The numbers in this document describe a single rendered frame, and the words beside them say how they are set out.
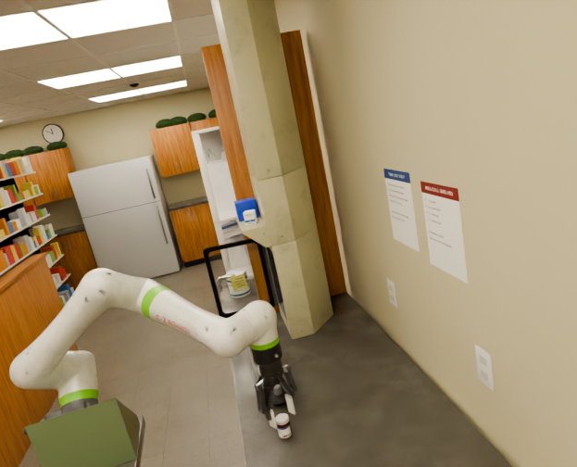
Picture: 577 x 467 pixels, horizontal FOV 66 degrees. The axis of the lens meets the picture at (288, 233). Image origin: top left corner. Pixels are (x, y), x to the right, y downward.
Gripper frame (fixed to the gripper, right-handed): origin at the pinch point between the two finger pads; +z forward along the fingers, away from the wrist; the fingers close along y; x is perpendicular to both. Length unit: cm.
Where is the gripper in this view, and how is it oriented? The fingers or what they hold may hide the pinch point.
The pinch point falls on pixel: (281, 412)
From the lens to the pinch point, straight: 158.3
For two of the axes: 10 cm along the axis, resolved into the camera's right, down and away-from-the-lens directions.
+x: 6.5, 0.7, -7.6
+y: -7.3, 3.1, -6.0
